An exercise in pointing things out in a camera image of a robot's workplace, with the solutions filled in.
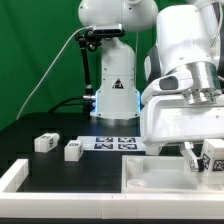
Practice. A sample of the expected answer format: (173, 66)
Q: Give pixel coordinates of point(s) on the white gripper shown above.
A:
(167, 118)

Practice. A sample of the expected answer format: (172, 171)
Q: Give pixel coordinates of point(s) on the white square tabletop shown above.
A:
(161, 174)

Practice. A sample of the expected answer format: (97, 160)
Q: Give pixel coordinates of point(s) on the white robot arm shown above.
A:
(187, 42)

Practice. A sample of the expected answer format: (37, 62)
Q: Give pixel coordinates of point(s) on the AprilTag marker sheet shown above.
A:
(111, 143)

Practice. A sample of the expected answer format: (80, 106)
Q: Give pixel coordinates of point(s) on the white U-shaped obstacle fence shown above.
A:
(135, 204)

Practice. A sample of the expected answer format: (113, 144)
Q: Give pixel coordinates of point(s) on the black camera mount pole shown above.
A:
(86, 63)

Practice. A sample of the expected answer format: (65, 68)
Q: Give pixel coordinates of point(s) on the grey camera on mount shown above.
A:
(111, 29)

